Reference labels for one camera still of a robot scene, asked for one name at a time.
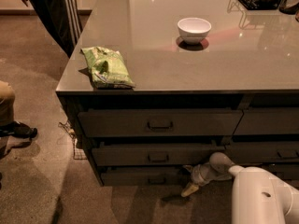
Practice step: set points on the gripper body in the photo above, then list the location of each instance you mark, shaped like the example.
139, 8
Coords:
198, 174

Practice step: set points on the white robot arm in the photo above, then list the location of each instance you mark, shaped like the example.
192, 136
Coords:
258, 197

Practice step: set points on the dark bottom left drawer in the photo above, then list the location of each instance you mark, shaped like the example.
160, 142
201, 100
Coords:
143, 176

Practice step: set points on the dark middle left drawer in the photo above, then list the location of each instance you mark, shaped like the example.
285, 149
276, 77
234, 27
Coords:
153, 154

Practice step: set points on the dark top right drawer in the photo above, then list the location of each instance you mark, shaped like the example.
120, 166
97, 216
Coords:
265, 121

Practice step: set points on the dark top left drawer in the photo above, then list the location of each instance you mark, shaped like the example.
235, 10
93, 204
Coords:
158, 122

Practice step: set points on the dark cabinet with grey top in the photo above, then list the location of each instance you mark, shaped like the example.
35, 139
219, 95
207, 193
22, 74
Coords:
249, 59

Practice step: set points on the green chip bag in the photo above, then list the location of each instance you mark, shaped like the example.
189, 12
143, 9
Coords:
107, 68

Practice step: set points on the white ceramic bowl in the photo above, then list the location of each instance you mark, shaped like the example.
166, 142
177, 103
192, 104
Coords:
193, 30

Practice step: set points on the seated person's leg and shoe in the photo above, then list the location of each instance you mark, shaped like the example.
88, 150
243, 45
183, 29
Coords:
8, 125

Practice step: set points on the dark object at table corner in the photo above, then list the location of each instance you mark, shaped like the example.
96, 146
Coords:
289, 6

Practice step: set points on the wire rack on floor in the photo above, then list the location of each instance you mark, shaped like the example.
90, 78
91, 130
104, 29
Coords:
78, 152

